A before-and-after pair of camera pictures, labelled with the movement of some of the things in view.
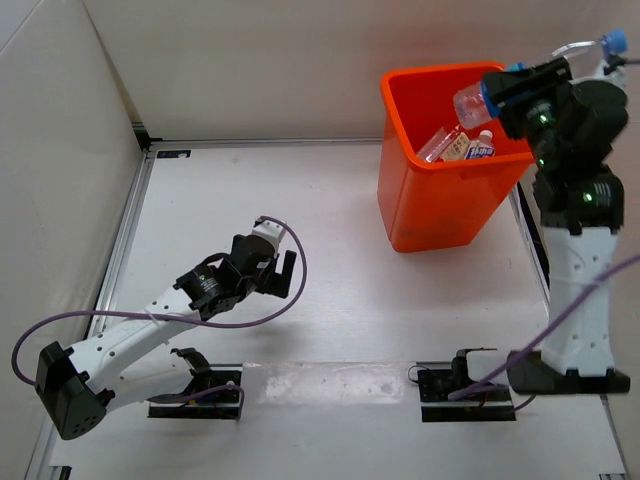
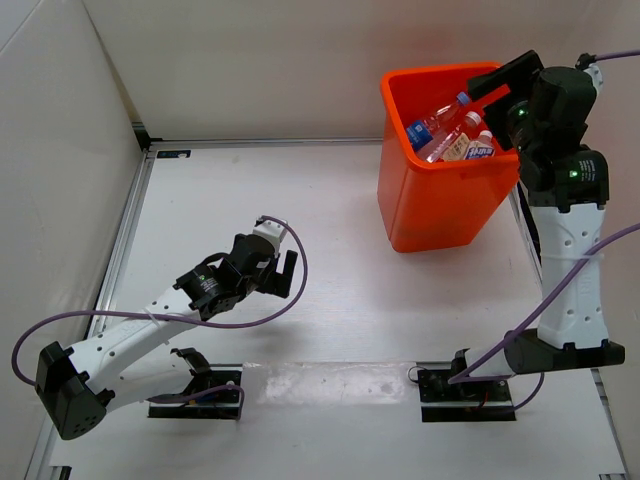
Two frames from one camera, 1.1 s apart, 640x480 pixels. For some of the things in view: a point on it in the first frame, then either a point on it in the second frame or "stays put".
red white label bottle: (481, 148) stays put
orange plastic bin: (442, 204) stays put
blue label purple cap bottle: (472, 103) to (420, 132)
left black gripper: (277, 284) stays put
